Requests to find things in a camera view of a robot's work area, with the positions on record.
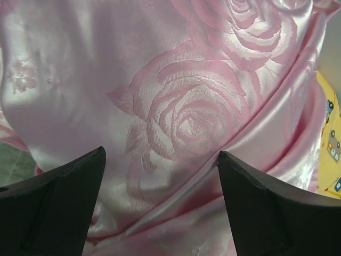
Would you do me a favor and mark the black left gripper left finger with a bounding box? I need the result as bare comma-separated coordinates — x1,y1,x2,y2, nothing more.
1,147,106,255

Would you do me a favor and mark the pink rose satin pillowcase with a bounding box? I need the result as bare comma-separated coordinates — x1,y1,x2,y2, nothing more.
1,1,340,255

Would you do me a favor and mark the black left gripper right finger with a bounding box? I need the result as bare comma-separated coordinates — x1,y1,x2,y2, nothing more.
218,151,340,256

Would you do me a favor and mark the yellow cartoon vehicle pillow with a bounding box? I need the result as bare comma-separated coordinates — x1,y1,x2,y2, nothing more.
317,73,340,199

